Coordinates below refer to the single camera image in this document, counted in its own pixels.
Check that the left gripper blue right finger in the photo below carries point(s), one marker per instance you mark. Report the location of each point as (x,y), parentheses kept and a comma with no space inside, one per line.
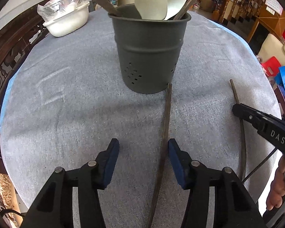
(192,175)

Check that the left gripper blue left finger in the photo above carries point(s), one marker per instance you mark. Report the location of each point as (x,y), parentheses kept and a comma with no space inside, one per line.
(89,179)

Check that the person's right hand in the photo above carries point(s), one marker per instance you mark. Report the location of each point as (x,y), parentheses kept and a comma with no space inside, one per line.
(277,187)

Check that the grey table cloth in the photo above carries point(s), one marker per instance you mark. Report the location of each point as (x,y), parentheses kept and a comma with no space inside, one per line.
(68,100)

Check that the dark grey utensil holder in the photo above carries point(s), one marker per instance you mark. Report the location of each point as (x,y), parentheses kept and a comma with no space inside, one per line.
(148,50)

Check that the wooden stair railing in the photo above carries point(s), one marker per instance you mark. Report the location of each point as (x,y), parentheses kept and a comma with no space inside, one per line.
(231,11)

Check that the white plastic basin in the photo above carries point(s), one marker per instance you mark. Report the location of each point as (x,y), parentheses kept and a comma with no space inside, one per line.
(69,22)

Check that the dark carved wooden bench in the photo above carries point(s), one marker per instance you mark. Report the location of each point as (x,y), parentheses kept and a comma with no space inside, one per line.
(17,39)

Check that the clear plastic bag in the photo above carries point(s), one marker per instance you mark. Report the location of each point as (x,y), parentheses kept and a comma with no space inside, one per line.
(55,9)

